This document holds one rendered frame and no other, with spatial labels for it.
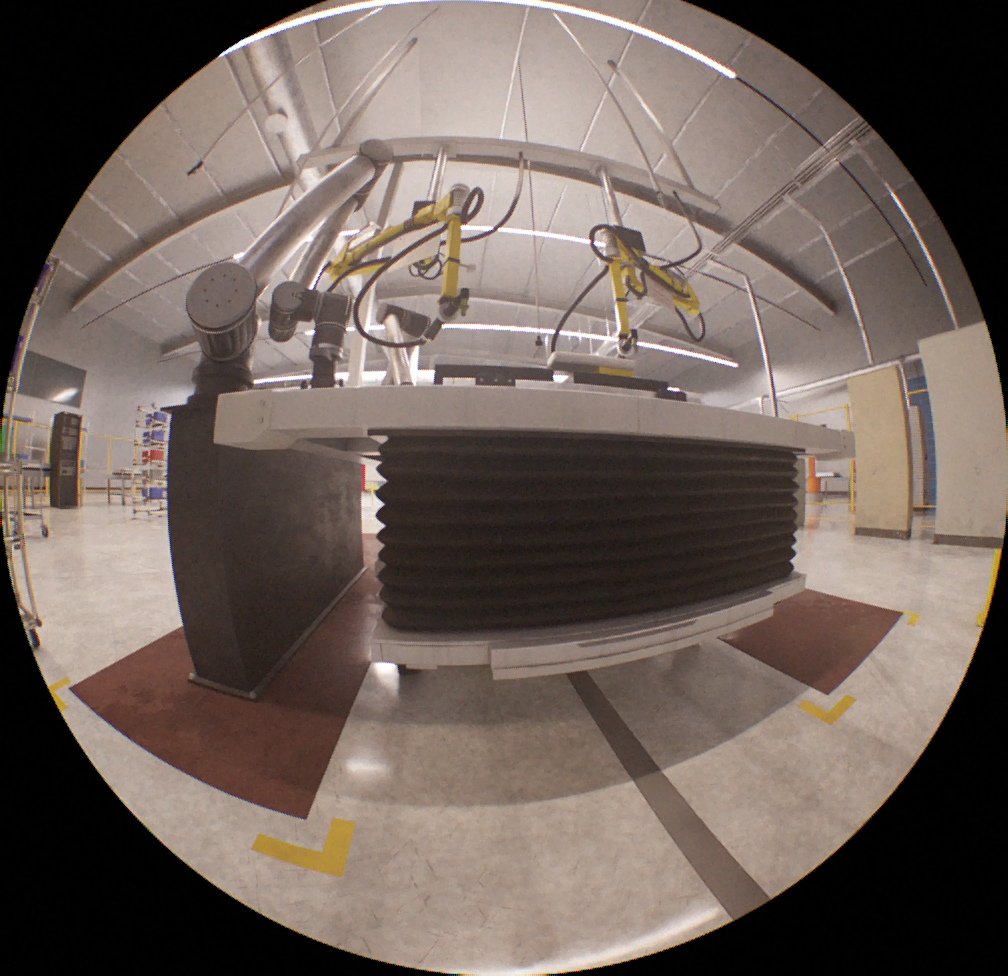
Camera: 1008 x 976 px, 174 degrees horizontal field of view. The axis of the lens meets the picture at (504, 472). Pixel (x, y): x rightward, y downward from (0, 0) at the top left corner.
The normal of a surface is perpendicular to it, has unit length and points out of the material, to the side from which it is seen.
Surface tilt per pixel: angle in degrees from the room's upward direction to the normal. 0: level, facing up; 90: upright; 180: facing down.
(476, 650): 90
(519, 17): 176
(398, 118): 176
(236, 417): 90
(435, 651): 90
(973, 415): 90
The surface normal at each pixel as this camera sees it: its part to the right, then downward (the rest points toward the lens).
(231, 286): 0.65, -0.03
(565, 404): 0.13, -0.04
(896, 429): -0.99, 0.00
